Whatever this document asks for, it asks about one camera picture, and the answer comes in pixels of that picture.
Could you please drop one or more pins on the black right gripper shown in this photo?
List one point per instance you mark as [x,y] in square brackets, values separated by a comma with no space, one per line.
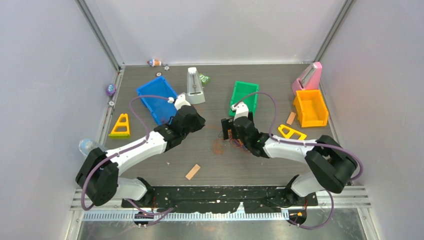
[227,124]

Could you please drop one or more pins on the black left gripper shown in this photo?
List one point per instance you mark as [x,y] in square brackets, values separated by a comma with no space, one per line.
[199,123]

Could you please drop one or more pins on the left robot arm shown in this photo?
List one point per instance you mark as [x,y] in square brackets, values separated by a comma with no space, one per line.
[100,175]

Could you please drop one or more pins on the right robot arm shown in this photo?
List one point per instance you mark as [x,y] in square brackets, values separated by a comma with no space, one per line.
[330,166]

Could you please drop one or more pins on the blue plastic bin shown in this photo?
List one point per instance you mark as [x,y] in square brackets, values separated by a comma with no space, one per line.
[160,109]

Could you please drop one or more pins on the white metronome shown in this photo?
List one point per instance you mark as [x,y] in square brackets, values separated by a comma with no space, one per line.
[195,92]

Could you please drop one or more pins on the green plastic bin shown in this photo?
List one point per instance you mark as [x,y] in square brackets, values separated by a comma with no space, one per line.
[240,90]

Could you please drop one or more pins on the green monster toy block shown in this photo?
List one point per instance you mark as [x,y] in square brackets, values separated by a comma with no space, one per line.
[204,79]

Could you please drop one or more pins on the flat wooden block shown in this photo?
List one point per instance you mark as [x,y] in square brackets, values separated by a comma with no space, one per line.
[192,172]

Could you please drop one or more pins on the small wooden block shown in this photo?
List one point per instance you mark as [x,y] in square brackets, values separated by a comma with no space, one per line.
[291,118]

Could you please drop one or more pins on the small clown figurine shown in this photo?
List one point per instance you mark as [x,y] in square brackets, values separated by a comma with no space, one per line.
[154,63]

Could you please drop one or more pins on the yellow triangle on green base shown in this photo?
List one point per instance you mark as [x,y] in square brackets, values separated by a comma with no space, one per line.
[121,129]

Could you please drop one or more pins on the purple round toy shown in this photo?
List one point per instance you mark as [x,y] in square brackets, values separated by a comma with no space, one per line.
[111,90]

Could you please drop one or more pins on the orange plastic bin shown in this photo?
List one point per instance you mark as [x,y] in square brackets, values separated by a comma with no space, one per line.
[311,108]

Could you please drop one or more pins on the pink metronome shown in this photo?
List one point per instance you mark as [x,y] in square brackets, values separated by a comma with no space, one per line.
[309,79]

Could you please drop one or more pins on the clear plastic bottle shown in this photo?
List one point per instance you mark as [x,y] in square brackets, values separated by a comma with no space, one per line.
[86,145]

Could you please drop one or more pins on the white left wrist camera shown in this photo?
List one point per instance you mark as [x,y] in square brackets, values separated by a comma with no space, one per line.
[181,101]

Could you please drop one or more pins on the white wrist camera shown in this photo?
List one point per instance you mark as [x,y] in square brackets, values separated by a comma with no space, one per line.
[240,110]
[181,101]

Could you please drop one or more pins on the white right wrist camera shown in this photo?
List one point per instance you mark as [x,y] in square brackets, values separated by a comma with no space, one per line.
[240,110]

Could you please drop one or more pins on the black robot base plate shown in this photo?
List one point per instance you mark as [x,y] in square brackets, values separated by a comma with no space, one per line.
[219,199]

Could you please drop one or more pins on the yellow triangular plastic frame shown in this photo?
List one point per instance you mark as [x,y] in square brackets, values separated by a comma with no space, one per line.
[290,133]

